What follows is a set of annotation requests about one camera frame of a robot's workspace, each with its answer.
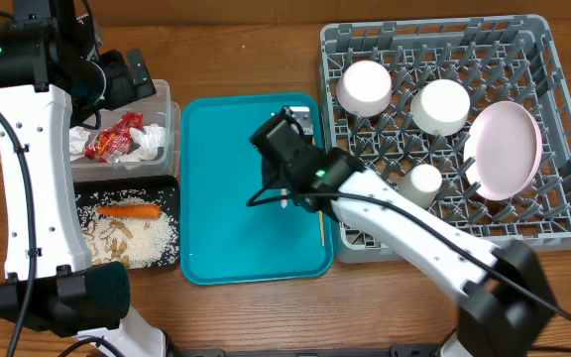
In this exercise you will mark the black tray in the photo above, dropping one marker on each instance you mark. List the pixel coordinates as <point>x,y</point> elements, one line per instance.
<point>166,188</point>

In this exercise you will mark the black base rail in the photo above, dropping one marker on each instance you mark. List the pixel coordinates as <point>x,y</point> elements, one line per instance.
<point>401,350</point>

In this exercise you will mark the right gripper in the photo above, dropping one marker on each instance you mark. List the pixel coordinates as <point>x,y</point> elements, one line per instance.
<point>284,178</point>

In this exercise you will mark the teal serving tray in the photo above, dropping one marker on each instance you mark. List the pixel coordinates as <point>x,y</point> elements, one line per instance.
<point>222,240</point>

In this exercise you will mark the pink bowl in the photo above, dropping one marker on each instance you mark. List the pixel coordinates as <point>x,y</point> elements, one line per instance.
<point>365,89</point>

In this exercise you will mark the clear plastic bin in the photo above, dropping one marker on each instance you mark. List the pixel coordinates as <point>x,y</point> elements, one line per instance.
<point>157,109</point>

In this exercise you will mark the white plastic fork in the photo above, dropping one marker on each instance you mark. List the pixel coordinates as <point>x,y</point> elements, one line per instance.
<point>284,201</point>

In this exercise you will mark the grey dishwasher rack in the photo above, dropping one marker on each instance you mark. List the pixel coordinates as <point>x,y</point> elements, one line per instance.
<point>495,58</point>

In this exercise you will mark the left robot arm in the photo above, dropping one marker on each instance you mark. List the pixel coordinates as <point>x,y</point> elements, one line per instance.
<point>53,77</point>

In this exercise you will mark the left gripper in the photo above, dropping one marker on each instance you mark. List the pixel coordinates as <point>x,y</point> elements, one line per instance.
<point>129,89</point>

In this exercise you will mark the white cup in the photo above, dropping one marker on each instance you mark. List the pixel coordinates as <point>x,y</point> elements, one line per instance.
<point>421,185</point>

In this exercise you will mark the white round plate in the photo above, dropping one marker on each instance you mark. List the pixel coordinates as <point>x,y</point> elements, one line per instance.
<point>505,147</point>

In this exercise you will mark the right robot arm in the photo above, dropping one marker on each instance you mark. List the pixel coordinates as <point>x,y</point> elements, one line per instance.
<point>504,300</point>

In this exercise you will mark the small white bowl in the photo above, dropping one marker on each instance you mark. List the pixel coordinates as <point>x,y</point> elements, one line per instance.
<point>441,107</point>

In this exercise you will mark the orange carrot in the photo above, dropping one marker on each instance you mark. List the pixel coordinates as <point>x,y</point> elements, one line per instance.
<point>139,211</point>

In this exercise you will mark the white tissue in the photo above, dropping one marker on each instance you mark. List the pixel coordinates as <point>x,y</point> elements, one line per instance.
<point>148,140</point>

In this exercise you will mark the peanut shells and rice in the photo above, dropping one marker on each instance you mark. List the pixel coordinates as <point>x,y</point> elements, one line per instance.
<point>132,238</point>

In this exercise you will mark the wooden chopstick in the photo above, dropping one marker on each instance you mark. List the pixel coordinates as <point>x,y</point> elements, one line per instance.
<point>320,216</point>

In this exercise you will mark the red snack wrapper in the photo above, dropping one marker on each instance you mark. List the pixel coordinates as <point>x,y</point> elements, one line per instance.
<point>114,142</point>

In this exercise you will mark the white napkin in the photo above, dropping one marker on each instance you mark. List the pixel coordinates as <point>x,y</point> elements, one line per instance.
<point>78,138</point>

